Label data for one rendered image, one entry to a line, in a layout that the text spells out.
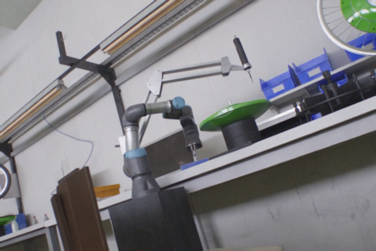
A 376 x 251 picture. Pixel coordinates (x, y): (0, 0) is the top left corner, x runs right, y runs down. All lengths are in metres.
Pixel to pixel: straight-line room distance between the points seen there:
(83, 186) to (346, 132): 0.89
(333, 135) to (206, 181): 0.54
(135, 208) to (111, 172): 1.84
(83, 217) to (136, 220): 0.60
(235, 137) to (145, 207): 0.43
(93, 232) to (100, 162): 2.54
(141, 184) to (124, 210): 0.12
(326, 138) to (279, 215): 1.12
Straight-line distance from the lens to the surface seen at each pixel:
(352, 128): 1.14
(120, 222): 1.21
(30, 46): 4.43
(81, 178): 0.57
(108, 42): 2.39
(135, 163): 1.24
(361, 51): 1.52
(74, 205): 0.61
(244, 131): 1.17
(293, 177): 2.11
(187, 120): 1.43
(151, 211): 1.13
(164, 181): 1.36
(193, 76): 1.60
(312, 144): 1.15
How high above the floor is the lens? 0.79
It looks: 13 degrees up
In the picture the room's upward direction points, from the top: 17 degrees counter-clockwise
